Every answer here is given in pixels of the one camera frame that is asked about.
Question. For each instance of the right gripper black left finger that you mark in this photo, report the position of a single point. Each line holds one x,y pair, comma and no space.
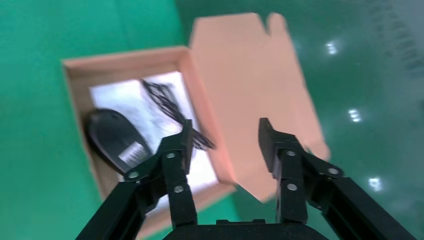
179,198

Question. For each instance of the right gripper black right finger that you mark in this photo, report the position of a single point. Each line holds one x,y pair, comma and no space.
291,195

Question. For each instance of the open brown cardboard box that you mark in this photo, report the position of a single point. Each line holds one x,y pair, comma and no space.
245,86

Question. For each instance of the white printed instruction sheet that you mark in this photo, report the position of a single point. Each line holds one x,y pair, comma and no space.
132,99

